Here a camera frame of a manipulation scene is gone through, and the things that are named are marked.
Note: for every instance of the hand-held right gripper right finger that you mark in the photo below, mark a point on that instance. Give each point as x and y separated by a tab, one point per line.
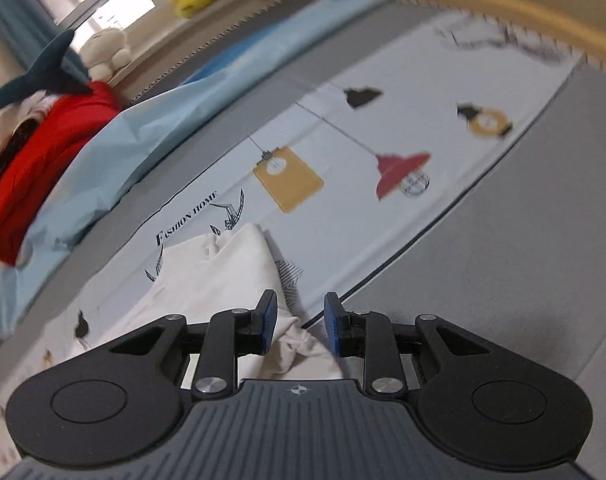
332	325

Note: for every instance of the dark teal shark plush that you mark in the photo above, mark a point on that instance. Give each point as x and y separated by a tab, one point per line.
48	67

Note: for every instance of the white folded blanket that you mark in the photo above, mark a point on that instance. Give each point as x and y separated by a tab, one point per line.
5	117

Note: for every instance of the white garment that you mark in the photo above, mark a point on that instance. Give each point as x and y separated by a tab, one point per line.
223	280

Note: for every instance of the white plush toy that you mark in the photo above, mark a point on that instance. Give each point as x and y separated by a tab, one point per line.
105	52

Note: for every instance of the red blanket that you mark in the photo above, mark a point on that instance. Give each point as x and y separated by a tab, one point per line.
48	160

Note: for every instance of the black patterned fabric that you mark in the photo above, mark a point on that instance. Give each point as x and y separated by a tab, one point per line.
8	155

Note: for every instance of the light blue blanket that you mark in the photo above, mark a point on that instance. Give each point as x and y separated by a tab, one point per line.
158	125

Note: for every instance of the blue curtain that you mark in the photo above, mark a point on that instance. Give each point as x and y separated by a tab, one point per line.
8	30

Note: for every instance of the wooden bed frame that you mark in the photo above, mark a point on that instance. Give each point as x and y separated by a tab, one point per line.
533	5

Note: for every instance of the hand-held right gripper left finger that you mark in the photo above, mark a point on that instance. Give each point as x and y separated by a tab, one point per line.
267	320

